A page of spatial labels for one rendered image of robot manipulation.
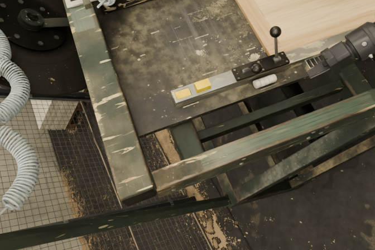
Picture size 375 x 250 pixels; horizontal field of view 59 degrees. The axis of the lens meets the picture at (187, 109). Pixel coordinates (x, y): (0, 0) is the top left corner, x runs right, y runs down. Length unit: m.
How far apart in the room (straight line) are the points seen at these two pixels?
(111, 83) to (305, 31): 0.74
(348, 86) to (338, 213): 1.45
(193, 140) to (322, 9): 0.72
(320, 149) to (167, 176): 0.94
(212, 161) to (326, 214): 1.75
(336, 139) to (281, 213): 1.28
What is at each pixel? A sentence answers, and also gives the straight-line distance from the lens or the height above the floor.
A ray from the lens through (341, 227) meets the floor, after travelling 2.64.
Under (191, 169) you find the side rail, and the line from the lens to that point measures 0.99.
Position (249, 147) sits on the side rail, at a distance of 1.02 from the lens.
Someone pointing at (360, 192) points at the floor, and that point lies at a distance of 2.53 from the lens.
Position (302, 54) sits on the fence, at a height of 1.27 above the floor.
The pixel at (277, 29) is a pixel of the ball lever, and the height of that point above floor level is 1.42.
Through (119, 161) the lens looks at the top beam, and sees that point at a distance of 0.97.
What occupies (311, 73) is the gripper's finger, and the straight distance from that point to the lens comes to 1.05.
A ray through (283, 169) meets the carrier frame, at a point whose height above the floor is 0.79.
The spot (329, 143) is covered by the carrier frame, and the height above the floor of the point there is 0.79.
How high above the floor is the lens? 2.34
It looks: 43 degrees down
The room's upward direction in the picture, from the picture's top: 88 degrees counter-clockwise
